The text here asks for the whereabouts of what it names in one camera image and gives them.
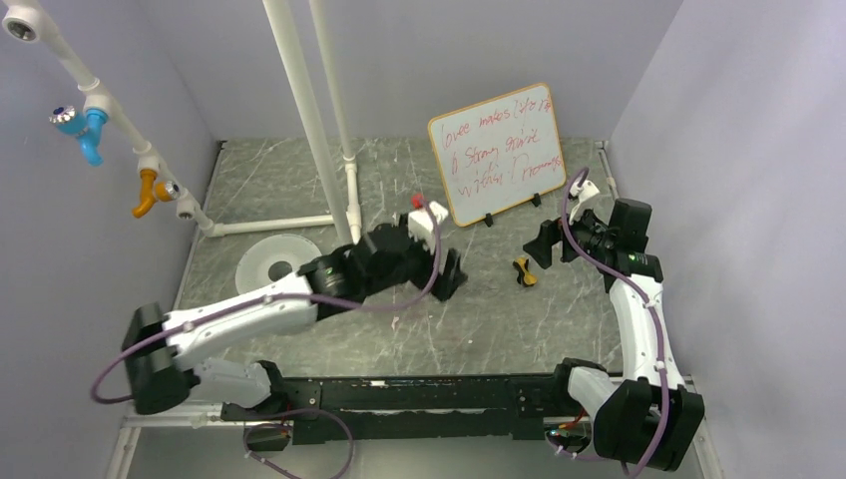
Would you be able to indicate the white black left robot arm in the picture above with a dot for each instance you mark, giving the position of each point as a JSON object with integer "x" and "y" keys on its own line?
{"x": 172, "y": 357}

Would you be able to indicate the orange plastic faucet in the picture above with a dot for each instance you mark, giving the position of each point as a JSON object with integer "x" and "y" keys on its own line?
{"x": 153, "y": 191}

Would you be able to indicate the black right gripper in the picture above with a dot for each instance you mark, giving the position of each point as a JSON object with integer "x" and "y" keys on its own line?
{"x": 541, "y": 247}

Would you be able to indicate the yellow framed whiteboard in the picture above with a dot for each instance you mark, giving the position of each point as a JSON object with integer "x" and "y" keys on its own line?
{"x": 499, "y": 153}

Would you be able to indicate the white perforated disc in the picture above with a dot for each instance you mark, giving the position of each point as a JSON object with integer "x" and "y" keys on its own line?
{"x": 272, "y": 259}

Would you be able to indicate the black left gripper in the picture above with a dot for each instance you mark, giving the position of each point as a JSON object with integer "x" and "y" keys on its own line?
{"x": 452, "y": 275}

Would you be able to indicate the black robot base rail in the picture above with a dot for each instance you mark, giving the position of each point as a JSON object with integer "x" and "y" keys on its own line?
{"x": 519, "y": 406}

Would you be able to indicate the black wire board stand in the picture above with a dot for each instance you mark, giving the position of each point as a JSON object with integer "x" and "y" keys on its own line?
{"x": 535, "y": 201}

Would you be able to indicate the white pvc pipe frame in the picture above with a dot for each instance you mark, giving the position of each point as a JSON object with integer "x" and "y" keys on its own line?
{"x": 28, "y": 22}

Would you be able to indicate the yellow black whiteboard eraser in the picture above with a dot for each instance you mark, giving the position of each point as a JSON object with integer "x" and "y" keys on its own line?
{"x": 524, "y": 277}

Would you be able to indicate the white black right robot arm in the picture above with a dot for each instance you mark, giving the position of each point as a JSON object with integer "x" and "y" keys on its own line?
{"x": 650, "y": 417}

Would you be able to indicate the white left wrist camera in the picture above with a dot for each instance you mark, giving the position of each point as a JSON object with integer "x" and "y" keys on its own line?
{"x": 421, "y": 221}

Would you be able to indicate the blue plastic faucet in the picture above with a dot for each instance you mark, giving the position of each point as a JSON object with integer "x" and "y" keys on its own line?
{"x": 85, "y": 127}

